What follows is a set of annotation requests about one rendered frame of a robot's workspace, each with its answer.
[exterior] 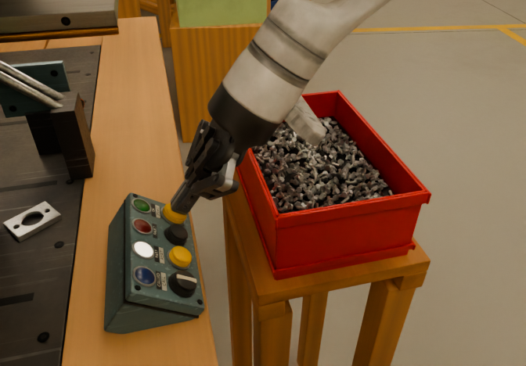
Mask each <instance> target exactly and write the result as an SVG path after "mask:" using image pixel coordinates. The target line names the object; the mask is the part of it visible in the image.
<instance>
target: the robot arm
mask: <svg viewBox="0 0 526 366"><path fill-rule="evenodd" d="M389 1H390V0H333V1H331V2H329V3H327V4H319V3H316V2H313V1H311V0H279V1H278V2H277V3H276V4H275V5H274V7H273V8H272V10H271V12H270V13H269V15H268V16H267V18H266V19H265V21H264V23H263V24H262V25H261V27H260V28H259V30H258V32H257V33H256V34H255V36H254V38H253V40H252V41H251V42H250V44H249V45H248V46H247V47H246V48H245V49H244V50H243V51H242V53H241V54H240V55H239V56H238V58H237V59H236V61H235V62H234V64H233V65H232V67H231V68H230V70H229V72H228V73H227V74H226V76H225V78H224V79H223V81H222V82H221V83H220V85H219V86H218V89H217V90H216V92H215V93H214V94H213V96H212V97H211V99H210V101H209V103H208V104H207V109H208V112H209V114H210V115H211V117H212V120H211V122H208V121H206V120H203V119H202V120H201V121H200V122H199V125H198V128H197V130H196V134H195V136H194V139H193V143H192V145H191V148H190V150H189V154H188V156H187V159H186V166H187V167H189V168H188V169H187V171H186V172H185V177H184V178H185V180H184V182H183V183H182V184H181V186H180V187H179V189H178V190H177V192H176V193H175V194H174V196H173V197H172V199H171V210H172V211H174V212H176V213H179V214H183V215H186V214H188V213H189V211H190V210H191V209H192V208H193V206H194V204H195V203H196V201H197V200H198V199H199V198H200V197H204V198H206V199H208V200H213V199H217V198H220V197H223V196H227V195H229V194H232V193H234V192H236V191H237V189H238V188H239V182H238V181H235V180H233V175H234V171H235V167H238V166H239V165H240V164H241V163H242V162H243V158H244V157H245V155H246V153H247V150H248V149H249V148H251V147H254V146H262V145H265V144H266V143H267V142H268V140H269V139H270V138H271V137H272V135H273V134H274V132H275V131H276V129H277V128H278V127H279V125H280V124H281V123H282V122H283V120H285V121H286V122H287V123H288V124H289V125H290V127H291V128H292V129H293V130H294V131H295V132H296V133H297V134H298V135H299V136H300V137H301V138H303V139H304V140H305V141H306V142H307V143H309V144H311V145H313V146H317V145H318V144H319V143H320V142H321V141H322V140H323V138H324V137H325V136H326V129H325V128H324V127H323V125H322V124H321V122H320V121H319V119H318V118H317V116H316V115H315V114H314V113H313V111H312V109H311V108H310V107H309V105H308V104H307V103H306V101H305V100H304V98H303V97H302V96H301V94H302V92H303V91H304V89H305V87H306V85H307V84H308V82H309V81H310V80H311V79H312V77H313V76H314V74H315V72H316V71H317V70H318V68H320V66H321V65H322V63H323V62H324V61H325V59H326V58H327V56H328V55H329V54H330V53H331V51H332V50H333V49H334V48H335V47H336V46H337V45H338V44H339V43H340V42H341V41H342V40H343V39H344V38H346V37H347V36H348V35H349V34H350V33H351V32H352V31H353V30H354V29H355V28H356V27H357V26H359V25H360V24H361V23H362V22H364V21H365V20H366V19H367V18H369V17H370V16H371V15H373V14H374V13H375V12H376V11H377V10H378V9H380V8H381V7H383V6H384V5H385V4H387V3H388V2H389Z"/></svg>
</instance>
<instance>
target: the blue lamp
mask: <svg viewBox="0 0 526 366"><path fill-rule="evenodd" d="M135 276H136V278H137V279H138V280H139V281H140V282H142V283H144V284H151V283H153V282H154V279H155V278H154V275H153V273H152V271H150V270H149V269H147V268H144V267H139V268H137V269H136V270H135Z"/></svg>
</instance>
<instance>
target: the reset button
mask: <svg viewBox="0 0 526 366"><path fill-rule="evenodd" d="M169 257H170V259H171V261H172V262H173V263H174V264H176V265H177V266H179V267H187V266H188V265H189V264H190V262H191V260H192V256H191V253H190V252H189V251H188V250H187V249H186V248H184V247H182V246H176V247H174V248H172V250H171V252H170V253H169Z"/></svg>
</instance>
